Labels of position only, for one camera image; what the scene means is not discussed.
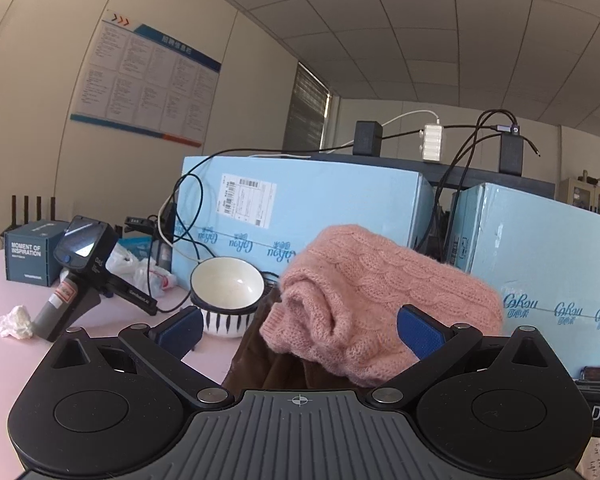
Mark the glass door cabinet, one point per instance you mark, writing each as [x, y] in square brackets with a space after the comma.
[590, 197]

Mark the black power adapter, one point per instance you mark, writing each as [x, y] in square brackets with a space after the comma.
[510, 152]
[367, 137]

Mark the light blue printed box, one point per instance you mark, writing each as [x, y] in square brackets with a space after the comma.
[540, 240]

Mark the black router with antennas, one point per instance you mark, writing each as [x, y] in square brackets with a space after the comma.
[25, 210]

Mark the dark shelf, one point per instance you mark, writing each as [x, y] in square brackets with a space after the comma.
[480, 167]

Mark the white bowl with black stripes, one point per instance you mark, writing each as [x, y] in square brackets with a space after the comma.
[225, 285]

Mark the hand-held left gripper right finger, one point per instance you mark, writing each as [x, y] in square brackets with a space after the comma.
[420, 332]

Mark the wall poster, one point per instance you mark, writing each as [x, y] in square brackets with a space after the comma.
[145, 80]

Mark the pink knitted sweater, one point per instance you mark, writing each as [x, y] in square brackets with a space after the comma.
[370, 280]

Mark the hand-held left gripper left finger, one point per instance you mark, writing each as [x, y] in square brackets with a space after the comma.
[182, 330]

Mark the window blind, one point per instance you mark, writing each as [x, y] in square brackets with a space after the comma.
[305, 110]

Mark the white plastic bag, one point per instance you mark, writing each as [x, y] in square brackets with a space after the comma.
[145, 275]

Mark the crumpled white tissue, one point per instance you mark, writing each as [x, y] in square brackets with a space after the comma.
[15, 322]

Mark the light blue box with label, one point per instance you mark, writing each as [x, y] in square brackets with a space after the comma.
[330, 195]

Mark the black handheld camera device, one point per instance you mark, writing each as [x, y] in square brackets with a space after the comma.
[82, 250]

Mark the brown cloth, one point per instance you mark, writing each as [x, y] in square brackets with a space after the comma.
[260, 365]

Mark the dark blue box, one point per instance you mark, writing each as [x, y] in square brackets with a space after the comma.
[30, 255]

